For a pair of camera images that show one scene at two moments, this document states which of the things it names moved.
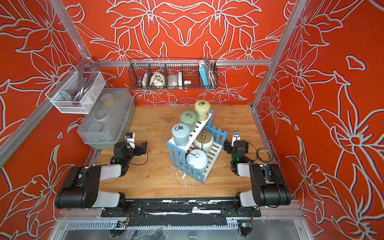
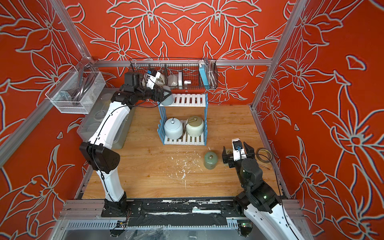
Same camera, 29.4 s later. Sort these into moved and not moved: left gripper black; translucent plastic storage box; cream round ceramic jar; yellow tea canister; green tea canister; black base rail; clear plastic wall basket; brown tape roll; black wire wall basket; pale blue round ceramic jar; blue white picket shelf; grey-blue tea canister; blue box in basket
Moved: cream round ceramic jar; grey-blue tea canister; green tea canister; pale blue round ceramic jar; left gripper black; yellow tea canister; blue white picket shelf
Not moved: black base rail; blue box in basket; translucent plastic storage box; black wire wall basket; brown tape roll; clear plastic wall basket
